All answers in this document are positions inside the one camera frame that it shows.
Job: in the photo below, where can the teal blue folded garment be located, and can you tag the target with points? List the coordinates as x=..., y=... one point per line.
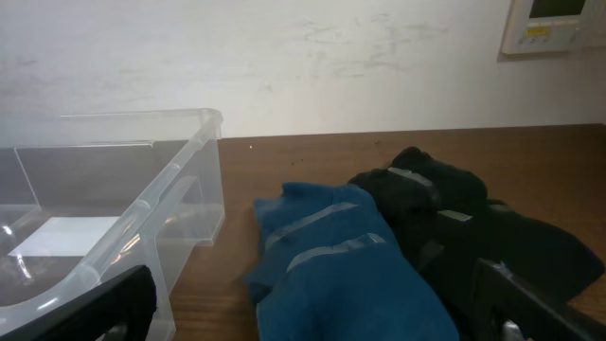
x=330, y=268

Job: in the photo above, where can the black folded garment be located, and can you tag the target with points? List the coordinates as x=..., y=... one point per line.
x=415, y=183
x=444, y=246

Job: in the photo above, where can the white label in bin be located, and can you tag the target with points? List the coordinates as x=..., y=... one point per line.
x=64, y=237

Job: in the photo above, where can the black folded garment upper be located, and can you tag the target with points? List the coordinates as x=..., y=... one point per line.
x=415, y=183

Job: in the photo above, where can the clear plastic storage bin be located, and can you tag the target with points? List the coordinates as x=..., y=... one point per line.
x=85, y=198

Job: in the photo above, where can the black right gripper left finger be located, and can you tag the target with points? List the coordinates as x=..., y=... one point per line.
x=118, y=309

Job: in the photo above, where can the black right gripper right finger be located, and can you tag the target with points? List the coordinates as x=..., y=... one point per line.
x=508, y=308

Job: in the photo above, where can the black folded garment lower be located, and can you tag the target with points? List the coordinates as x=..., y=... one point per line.
x=444, y=246

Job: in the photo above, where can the white wall control panel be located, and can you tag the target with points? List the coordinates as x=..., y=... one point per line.
x=553, y=26

